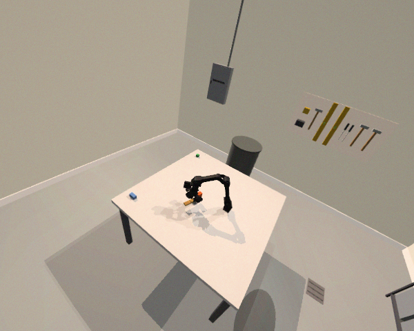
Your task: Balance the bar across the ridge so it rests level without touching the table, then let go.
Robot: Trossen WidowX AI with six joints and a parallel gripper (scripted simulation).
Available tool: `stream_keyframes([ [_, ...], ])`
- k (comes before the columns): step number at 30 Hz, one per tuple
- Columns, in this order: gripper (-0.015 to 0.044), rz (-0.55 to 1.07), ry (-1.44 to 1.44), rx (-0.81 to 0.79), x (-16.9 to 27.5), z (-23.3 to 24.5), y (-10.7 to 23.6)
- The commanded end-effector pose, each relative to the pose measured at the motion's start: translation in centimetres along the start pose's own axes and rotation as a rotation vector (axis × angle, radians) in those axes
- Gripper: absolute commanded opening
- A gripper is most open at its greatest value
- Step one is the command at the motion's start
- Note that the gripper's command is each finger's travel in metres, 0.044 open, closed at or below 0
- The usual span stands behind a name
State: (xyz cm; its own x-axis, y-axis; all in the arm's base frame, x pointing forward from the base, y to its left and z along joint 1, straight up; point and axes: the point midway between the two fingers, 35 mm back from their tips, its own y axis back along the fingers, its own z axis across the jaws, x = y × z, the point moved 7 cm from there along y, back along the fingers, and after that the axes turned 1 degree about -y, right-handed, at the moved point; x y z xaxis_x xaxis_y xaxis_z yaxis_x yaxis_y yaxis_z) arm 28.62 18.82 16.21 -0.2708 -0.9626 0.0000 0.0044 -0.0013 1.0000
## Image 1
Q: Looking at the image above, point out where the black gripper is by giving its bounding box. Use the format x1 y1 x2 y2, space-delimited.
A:
186 187 203 203

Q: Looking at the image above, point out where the orange rectangular bar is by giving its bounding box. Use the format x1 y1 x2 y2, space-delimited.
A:
184 191 203 206

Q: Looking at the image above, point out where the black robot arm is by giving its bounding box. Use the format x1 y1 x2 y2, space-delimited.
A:
184 173 233 213

